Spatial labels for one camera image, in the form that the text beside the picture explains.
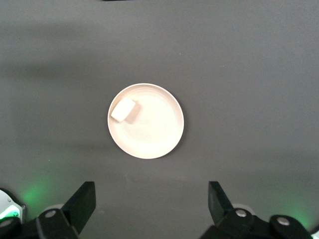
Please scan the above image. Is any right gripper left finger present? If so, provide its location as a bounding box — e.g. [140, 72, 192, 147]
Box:
[36, 181, 97, 239]

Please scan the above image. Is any round cream plate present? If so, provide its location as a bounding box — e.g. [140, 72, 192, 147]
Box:
[107, 83, 185, 159]

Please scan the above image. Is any white steamed bun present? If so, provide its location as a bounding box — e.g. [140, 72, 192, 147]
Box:
[111, 98, 137, 123]

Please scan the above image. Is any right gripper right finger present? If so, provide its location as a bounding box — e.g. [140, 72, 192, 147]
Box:
[201, 181, 255, 239]

